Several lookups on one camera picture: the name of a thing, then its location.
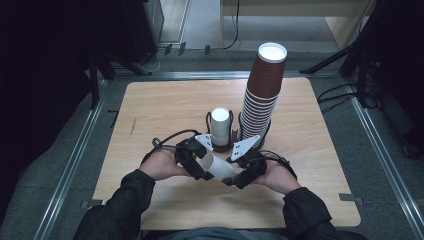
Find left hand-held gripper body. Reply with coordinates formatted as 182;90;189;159
174;133;215;168

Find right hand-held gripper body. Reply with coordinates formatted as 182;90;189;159
229;134;268;183

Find white paper cup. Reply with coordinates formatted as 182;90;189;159
198;152;236;182

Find black double cup holder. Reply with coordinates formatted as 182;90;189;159
204;110;273;154

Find stack of white paper cups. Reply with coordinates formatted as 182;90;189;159
210;106;232;148

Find stack of brown paper cups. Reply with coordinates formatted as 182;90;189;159
237;42;288;150

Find person's right hand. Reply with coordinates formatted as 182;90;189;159
252;160;302;196

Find person's left hand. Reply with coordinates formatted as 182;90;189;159
138;148;190;182

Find grey tape strip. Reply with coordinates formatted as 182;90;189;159
338;192;365;206
80;198;105;210

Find black metal stand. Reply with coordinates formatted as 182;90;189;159
87;49;153;110

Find black cabinet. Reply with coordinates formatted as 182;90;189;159
120;0;165;65

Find black tripod stand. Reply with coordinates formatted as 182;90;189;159
299;0;384;109

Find light wooden desk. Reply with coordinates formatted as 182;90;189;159
219;0;379;51

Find right hand-held gripper black cable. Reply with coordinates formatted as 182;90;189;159
259;149;298;180

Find metal floor rail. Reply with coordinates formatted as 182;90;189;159
111;70;341;81
33;79;109;240
344;81;424;240

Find white floor cable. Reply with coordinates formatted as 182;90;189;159
138;46;168;75

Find black floor cables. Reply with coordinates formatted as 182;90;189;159
316;82;360;114

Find black hanging cable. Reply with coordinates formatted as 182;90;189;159
222;0;242;52

